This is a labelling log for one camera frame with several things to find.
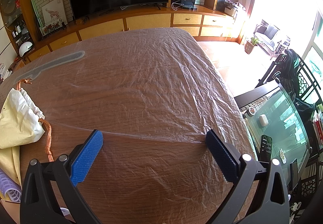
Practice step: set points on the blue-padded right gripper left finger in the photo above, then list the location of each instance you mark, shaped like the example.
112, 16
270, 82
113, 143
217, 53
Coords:
38, 201

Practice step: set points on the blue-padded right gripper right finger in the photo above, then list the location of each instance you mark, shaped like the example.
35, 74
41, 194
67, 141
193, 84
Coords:
259, 192

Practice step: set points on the purple white plastic mesh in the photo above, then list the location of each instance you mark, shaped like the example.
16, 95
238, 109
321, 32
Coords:
10, 191

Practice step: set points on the black remote control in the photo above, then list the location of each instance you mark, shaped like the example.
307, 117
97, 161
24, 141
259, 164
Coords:
265, 148

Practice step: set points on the glass top side table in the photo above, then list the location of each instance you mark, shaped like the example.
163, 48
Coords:
290, 143

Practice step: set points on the white earbuds case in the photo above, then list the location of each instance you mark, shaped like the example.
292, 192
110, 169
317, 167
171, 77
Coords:
263, 120

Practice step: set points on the white dome lamp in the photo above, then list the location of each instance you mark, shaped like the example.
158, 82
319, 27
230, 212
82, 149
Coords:
25, 47

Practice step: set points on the small potted plant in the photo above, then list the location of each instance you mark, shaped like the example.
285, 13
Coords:
250, 44

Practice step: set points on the long wooden tv cabinet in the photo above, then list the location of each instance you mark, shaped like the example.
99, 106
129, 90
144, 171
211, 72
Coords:
203, 25

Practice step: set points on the white horse picture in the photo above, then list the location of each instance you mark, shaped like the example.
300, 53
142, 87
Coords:
54, 11

